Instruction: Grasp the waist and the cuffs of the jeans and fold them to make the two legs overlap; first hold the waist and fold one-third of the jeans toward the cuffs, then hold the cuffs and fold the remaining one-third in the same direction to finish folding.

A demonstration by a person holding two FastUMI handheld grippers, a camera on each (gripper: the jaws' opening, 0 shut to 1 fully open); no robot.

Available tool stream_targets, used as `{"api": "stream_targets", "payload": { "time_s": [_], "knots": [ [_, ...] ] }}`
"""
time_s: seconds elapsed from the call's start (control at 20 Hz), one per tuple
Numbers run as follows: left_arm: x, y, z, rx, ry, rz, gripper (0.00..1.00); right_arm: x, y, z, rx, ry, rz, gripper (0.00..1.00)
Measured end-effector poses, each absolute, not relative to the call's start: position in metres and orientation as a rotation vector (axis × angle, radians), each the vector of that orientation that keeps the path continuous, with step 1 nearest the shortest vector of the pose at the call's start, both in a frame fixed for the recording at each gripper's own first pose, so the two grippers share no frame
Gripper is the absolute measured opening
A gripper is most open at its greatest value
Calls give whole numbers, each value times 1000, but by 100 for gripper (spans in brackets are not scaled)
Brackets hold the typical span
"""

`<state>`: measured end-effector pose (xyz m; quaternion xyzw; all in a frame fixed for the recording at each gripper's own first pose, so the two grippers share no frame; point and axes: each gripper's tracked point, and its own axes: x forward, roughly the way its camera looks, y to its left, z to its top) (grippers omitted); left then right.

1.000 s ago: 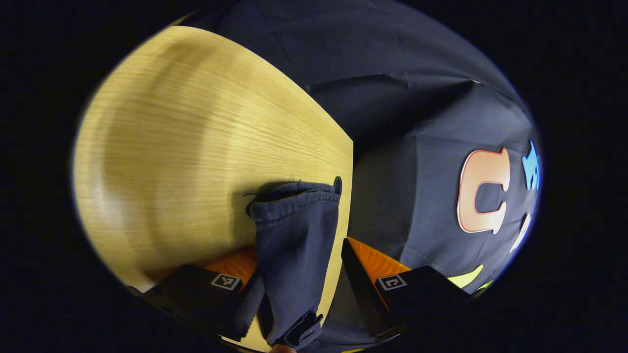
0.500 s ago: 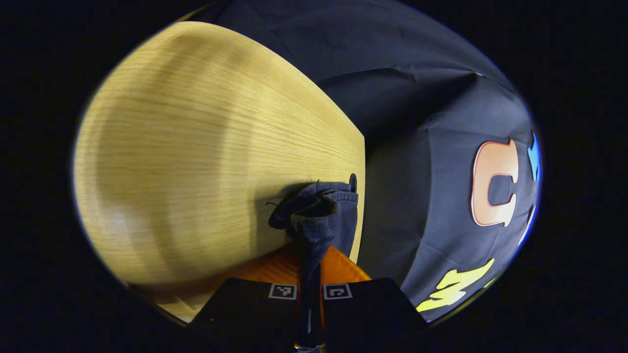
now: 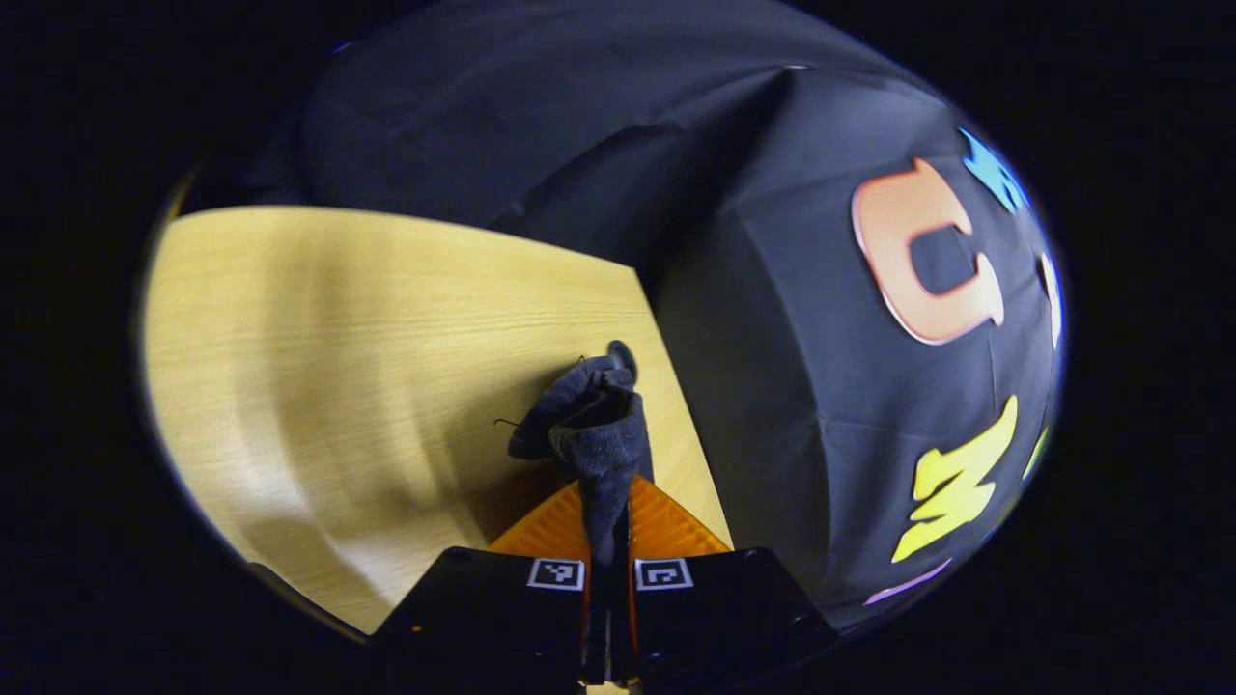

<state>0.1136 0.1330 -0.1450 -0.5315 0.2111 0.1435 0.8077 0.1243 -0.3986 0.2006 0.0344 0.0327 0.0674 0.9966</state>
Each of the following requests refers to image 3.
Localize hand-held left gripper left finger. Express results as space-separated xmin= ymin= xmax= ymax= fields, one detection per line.
xmin=370 ymin=480 xmax=593 ymax=690

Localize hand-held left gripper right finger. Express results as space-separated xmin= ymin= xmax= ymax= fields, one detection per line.
xmin=626 ymin=473 xmax=841 ymax=690

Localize dark grey jeans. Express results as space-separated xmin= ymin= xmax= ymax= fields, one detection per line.
xmin=507 ymin=352 xmax=656 ymax=569

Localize black backdrop cloth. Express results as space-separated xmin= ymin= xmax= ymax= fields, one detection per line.
xmin=179 ymin=0 xmax=1068 ymax=633

